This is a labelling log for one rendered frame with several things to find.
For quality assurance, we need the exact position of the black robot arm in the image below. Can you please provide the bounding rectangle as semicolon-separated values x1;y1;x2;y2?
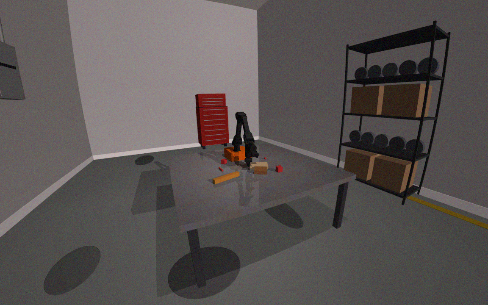
232;112;259;158

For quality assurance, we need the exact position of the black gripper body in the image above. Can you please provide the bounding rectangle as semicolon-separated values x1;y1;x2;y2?
244;150;252;162

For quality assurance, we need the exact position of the orange rectangular bar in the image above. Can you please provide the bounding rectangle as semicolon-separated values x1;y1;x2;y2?
213;171;239;184

